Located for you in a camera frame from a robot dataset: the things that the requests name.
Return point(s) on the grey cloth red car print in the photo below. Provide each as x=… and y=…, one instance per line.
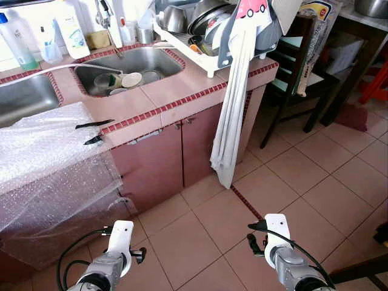
x=254, y=9

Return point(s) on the white paper bag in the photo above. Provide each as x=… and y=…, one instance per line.
x=345, y=57

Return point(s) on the large steel sink basin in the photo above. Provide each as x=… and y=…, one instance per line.
x=24, y=100

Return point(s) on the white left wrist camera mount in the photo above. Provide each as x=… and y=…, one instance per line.
x=121, y=239

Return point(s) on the short black tape piece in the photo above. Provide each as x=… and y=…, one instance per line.
x=94, y=140

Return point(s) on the clear bubble wrap sheet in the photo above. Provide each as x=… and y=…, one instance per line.
x=54, y=157

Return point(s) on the patterned hanging bag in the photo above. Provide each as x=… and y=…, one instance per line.
x=318, y=24

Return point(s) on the dark wooden table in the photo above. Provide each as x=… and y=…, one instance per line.
x=367, y=30

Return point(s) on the maroon cabinet door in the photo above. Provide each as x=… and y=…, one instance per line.
x=151, y=167
x=200, y=145

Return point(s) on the small white bottle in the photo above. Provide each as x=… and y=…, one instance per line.
x=126, y=31

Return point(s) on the long black tape strip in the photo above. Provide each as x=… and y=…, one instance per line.
x=94, y=123

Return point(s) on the red plastic stool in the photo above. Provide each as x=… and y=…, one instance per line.
x=376, y=82

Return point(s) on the black wooden chair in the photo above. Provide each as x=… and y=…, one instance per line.
x=303, y=85

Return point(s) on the steel wok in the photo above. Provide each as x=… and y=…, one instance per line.
x=209, y=15

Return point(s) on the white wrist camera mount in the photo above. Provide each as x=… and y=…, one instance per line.
x=277, y=233
x=121, y=239

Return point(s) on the beige cutting board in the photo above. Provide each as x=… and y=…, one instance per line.
x=285, y=12

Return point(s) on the maroon floor mat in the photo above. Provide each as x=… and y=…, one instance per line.
x=351, y=117

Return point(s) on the white dish soap bottle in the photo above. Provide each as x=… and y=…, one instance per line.
x=73, y=33

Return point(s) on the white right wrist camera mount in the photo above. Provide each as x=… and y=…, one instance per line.
x=277, y=233

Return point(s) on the small steel dish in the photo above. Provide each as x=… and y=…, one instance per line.
x=151, y=76

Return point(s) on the white dish rack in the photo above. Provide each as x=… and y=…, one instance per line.
x=206, y=62

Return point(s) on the white bowl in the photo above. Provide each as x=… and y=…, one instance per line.
x=131, y=80

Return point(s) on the white striped towel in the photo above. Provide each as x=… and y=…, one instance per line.
x=233, y=121

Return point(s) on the chrome sink faucet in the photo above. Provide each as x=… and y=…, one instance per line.
x=108, y=24

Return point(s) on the clear bottle blue cap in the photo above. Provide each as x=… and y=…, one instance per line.
x=21, y=51

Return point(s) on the yellow brown sponge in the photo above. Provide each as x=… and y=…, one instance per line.
x=97, y=39

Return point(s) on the clear greenish cup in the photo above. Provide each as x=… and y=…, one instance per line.
x=106, y=83

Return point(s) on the dark wooden furniture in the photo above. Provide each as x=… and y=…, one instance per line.
x=364, y=270

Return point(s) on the steel cup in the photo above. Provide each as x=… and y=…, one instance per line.
x=144, y=34

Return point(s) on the large steel pot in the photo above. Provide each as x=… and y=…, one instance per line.
x=371, y=7

